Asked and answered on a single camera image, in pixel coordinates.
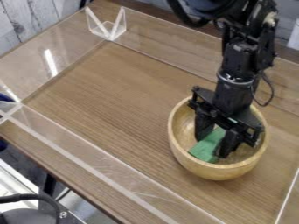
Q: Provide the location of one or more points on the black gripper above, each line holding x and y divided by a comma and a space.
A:
224, 107

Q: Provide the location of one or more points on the green rectangular block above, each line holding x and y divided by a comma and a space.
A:
204, 149

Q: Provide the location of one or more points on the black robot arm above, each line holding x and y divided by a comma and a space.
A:
247, 55

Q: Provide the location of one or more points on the light wooden bowl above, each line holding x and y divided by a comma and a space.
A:
240, 161

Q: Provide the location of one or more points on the black table leg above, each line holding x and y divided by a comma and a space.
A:
50, 184

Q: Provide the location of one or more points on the clear acrylic enclosure wall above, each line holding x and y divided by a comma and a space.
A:
95, 84

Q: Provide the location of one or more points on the black metal bracket with screw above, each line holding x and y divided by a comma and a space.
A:
67, 216

